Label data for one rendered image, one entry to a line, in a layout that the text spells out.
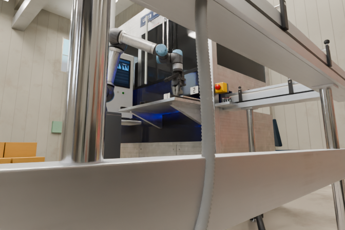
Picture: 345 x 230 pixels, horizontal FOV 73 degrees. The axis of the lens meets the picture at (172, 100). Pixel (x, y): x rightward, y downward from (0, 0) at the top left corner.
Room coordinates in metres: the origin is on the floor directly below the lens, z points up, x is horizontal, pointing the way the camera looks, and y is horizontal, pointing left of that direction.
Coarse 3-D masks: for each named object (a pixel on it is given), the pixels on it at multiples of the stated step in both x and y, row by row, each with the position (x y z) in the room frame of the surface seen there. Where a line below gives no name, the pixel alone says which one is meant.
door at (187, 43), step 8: (176, 24) 2.04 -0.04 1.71; (176, 32) 2.04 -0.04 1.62; (184, 32) 1.96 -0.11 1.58; (192, 32) 1.89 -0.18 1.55; (176, 40) 2.04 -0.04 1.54; (184, 40) 1.96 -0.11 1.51; (192, 40) 1.89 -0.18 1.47; (176, 48) 2.04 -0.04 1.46; (184, 48) 1.96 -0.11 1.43; (192, 48) 1.90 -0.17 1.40; (184, 56) 1.96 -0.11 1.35; (192, 56) 1.90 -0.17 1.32; (184, 64) 1.97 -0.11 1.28; (192, 64) 1.90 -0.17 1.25
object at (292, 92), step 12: (288, 84) 1.43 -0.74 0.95; (300, 84) 1.47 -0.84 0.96; (228, 96) 1.80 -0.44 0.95; (240, 96) 1.68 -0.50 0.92; (252, 96) 1.62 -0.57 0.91; (264, 96) 1.56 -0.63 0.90; (276, 96) 1.50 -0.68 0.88; (288, 96) 1.44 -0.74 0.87; (300, 96) 1.39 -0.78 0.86; (312, 96) 1.35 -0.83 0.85; (228, 108) 1.77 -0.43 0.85; (240, 108) 1.74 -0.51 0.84
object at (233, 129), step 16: (224, 112) 1.82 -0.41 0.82; (240, 112) 1.99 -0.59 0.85; (256, 112) 2.19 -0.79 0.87; (224, 128) 1.82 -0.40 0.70; (240, 128) 1.98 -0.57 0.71; (256, 128) 2.17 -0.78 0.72; (272, 128) 2.40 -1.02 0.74; (128, 144) 2.58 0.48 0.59; (144, 144) 2.37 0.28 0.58; (160, 144) 2.19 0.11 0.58; (176, 144) 2.03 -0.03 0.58; (192, 144) 1.90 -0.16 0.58; (224, 144) 1.81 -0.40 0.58; (240, 144) 1.97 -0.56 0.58; (256, 144) 2.15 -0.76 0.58; (272, 144) 2.38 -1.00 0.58
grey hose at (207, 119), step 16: (208, 64) 0.39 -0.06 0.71; (208, 80) 0.39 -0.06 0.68; (208, 96) 0.39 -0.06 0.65; (208, 112) 0.39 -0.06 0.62; (208, 128) 0.39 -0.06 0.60; (208, 144) 0.39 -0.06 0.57; (208, 160) 0.39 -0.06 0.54; (208, 176) 0.38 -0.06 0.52; (208, 192) 0.38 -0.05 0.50; (208, 208) 0.37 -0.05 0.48
